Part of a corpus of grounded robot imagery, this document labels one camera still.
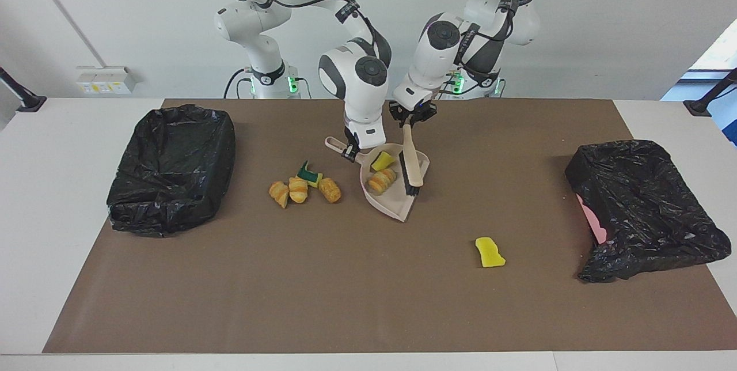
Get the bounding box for brown toy bread roll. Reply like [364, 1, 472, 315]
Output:
[318, 177, 342, 204]

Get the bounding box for beige hand brush black bristles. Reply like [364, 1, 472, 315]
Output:
[398, 122, 425, 196]

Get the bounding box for pink plastic bin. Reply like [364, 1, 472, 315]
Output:
[578, 195, 608, 245]

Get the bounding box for green and yellow sponge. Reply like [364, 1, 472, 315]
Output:
[297, 160, 324, 188]

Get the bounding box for black clamp stand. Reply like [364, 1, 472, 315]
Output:
[0, 67, 48, 113]
[683, 69, 737, 117]

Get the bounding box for wavy yellow sponge piece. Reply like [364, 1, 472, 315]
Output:
[476, 237, 506, 268]

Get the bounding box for beige plastic dustpan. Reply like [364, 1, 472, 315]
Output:
[325, 136, 431, 223]

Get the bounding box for black trash bag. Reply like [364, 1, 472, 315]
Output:
[106, 104, 237, 238]
[564, 139, 732, 283]

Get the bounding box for brown table mat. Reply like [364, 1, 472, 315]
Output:
[42, 99, 737, 354]

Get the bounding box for black right base cable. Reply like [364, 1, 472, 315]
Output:
[223, 69, 254, 99]

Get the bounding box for long toy croissant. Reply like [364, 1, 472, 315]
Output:
[367, 168, 397, 196]

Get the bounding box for small toy croissant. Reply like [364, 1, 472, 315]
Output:
[288, 176, 310, 204]
[268, 181, 290, 209]

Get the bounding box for bright window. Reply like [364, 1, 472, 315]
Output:
[661, 2, 737, 147]

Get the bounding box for white wall cable duct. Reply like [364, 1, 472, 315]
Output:
[22, 0, 107, 67]

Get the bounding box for white wall socket box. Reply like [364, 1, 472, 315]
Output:
[75, 66, 137, 95]

